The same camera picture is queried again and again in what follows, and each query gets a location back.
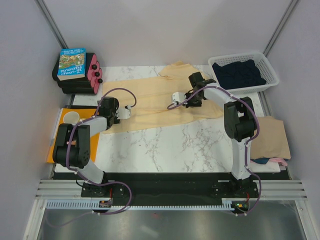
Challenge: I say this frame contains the pink and black case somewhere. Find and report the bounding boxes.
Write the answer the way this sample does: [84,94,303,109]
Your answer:
[52,52,103,95]

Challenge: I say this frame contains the white slotted cable duct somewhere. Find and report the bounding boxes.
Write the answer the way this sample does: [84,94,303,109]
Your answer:
[46,199,249,211]

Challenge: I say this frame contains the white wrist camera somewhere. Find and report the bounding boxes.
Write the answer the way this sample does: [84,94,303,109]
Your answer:
[116,107,131,120]
[171,92,187,106]

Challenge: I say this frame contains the yellow mug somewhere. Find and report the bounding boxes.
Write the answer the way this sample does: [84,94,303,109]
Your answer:
[63,111,80,125]

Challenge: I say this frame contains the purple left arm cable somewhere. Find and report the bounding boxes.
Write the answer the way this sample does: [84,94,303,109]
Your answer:
[44,87,137,227]

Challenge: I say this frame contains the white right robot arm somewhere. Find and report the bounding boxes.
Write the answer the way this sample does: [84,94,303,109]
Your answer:
[184,72,260,197]

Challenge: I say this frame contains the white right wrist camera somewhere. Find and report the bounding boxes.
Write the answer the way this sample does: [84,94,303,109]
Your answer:
[171,92,187,106]

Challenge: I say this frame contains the navy t-shirt in basket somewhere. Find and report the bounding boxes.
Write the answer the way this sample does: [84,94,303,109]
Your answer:
[212,59,267,90]

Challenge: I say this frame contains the yellow t-shirt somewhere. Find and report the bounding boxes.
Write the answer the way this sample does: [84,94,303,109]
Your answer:
[102,61,224,134]

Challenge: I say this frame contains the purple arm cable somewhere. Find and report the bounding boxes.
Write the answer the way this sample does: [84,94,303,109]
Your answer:
[44,87,137,227]
[166,86,262,216]

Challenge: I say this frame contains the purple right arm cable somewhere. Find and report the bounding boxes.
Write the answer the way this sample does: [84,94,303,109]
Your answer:
[166,86,262,216]

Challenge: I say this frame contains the folded pink and blue clothes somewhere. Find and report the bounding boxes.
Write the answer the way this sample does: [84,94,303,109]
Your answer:
[250,157,288,167]

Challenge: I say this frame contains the orange board with black border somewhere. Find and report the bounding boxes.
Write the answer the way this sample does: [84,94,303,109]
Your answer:
[46,105,100,164]

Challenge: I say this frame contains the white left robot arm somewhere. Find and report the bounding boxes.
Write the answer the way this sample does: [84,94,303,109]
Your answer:
[52,97,120,197]

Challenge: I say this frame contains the blue illustrated book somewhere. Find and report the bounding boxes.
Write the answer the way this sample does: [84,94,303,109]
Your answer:
[57,48,86,81]

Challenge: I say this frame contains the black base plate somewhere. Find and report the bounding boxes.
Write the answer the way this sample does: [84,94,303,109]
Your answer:
[53,173,260,207]

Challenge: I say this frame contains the folded beige t-shirt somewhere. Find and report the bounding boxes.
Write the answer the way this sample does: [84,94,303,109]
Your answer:
[250,116,291,160]

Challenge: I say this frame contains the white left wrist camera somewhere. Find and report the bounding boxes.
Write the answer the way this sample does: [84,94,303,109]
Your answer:
[116,107,131,120]

